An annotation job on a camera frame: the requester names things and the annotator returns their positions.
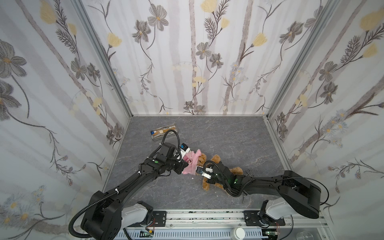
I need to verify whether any brown teddy bear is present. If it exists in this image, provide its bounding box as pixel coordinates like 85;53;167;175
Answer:
197;154;244;191

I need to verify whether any pink fleece bear hoodie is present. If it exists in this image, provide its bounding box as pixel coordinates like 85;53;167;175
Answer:
182;149;202;175

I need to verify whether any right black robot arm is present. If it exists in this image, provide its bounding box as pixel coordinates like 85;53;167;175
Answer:
196;161;321;227

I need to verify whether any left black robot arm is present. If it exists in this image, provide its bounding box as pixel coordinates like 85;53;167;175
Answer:
69;143;190;240

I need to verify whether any clear plastic tool box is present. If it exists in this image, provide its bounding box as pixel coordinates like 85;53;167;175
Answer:
150;124;179;141

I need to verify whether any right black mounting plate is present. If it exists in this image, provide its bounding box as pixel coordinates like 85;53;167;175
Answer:
243;210;286;228

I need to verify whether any black mounting plate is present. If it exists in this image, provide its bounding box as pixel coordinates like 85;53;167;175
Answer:
144;211;167;228
243;210;286;228

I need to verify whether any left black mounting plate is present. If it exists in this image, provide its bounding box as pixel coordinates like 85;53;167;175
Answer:
144;211;167;228

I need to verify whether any white round cap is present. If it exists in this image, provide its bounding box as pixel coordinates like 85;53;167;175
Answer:
230;227;246;240

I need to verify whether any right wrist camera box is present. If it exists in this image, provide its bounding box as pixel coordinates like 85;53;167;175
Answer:
196;166;213;179

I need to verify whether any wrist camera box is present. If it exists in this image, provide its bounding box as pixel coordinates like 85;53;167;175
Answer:
196;166;213;179
180;143;191;158

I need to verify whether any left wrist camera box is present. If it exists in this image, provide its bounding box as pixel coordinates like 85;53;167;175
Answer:
180;143;191;158

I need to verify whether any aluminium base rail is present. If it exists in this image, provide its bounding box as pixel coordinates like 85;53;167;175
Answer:
113;206;335;240

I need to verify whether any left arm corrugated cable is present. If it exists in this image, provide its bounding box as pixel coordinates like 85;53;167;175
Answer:
68;185;133;239

